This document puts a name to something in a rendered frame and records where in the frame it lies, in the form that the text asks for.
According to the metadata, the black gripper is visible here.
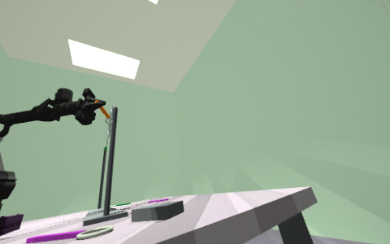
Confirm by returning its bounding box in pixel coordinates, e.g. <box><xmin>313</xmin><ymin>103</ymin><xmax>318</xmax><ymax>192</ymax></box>
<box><xmin>65</xmin><ymin>88</ymin><xmax>106</xmax><ymax>125</ymax></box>

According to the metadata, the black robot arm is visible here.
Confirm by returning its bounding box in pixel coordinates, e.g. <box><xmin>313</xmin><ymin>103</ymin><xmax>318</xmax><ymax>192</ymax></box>
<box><xmin>0</xmin><ymin>89</ymin><xmax>96</xmax><ymax>210</ymax></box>

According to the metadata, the orange handle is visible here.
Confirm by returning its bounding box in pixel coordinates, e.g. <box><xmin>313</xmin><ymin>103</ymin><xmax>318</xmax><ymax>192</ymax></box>
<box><xmin>99</xmin><ymin>107</ymin><xmax>112</xmax><ymax>124</ymax></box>

